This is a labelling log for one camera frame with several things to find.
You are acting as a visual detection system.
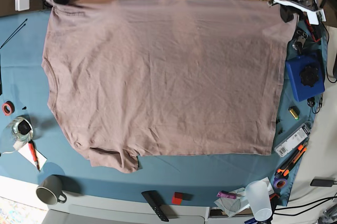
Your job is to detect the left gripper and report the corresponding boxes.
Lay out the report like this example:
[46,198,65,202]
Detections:
[268,0,326,24]

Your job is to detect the pink t-shirt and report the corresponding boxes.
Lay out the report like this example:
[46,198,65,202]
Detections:
[42,0,297,173]

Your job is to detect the orange black hand tool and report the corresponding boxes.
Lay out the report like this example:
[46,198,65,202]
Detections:
[305,18,322,43]

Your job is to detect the silver carabiner keys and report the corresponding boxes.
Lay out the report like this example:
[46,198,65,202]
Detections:
[292,29,308,55]

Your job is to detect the blue plastic box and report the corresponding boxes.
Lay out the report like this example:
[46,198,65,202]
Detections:
[285,52,325,102]

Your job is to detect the black knob gear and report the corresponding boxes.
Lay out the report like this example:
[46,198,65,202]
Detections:
[300,65,319,87]

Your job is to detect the yellow green battery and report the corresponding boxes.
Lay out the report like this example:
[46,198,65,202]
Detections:
[288,106,300,120]

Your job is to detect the clear plastic bit case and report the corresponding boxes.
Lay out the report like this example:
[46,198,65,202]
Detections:
[274,121,312,158]

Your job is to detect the red tape roll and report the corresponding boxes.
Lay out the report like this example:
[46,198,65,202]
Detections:
[2,101,15,116]

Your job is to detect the orange black utility knife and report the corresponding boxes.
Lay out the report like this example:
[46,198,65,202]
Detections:
[275,142,308,178]

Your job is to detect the clear tape roll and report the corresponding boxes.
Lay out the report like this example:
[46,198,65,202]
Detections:
[7,116,34,142]

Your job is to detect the blue table cloth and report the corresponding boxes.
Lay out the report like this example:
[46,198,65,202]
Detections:
[0,9,329,207]

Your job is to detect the red pen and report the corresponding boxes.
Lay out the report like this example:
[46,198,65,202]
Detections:
[28,140,40,172]

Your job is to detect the white paper note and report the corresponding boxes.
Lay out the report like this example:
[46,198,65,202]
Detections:
[18,141,47,171]

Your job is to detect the purple tape roll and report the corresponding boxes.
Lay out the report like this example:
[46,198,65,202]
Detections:
[273,178,287,189]

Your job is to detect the frosted plastic cup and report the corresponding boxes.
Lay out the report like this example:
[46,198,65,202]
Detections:
[245,180,272,222]

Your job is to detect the purple marker pen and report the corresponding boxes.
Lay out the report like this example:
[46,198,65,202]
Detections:
[217,191,237,199]

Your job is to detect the grey ceramic mug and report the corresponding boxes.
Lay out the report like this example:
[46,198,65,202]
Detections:
[36,175,67,205]

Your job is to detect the red cube block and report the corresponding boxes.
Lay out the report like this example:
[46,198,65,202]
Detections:
[172,192,183,205]

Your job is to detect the black remote control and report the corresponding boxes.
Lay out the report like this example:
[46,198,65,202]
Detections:
[141,191,169,222]

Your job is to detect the black cable tie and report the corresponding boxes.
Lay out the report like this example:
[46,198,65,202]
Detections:
[0,18,28,49]

